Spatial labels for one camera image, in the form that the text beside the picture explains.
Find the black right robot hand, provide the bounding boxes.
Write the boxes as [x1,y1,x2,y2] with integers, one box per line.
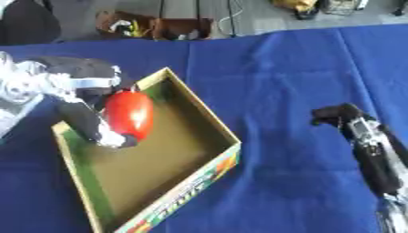
[309,102,408,198]

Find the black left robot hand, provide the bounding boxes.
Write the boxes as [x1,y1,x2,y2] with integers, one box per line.
[30,56,140,149]

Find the red toy fruit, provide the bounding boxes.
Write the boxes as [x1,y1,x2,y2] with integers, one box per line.
[102,86,157,142]

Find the tan cardboard box green inside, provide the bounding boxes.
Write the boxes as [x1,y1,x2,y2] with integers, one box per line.
[51,66,244,233]

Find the black bag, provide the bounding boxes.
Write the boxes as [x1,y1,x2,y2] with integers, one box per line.
[0,0,64,46]

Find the brown bag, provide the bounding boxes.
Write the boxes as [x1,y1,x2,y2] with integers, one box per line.
[94,10,216,42]

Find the black tripod leg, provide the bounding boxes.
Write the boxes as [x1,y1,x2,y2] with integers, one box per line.
[226,0,240,38]

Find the yellow bag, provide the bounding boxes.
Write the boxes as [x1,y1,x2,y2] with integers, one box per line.
[270,0,322,21]

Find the white cable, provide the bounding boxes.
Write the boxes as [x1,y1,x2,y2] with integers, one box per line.
[215,5,246,36]

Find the wire basket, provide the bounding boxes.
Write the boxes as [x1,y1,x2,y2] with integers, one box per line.
[320,0,370,16]

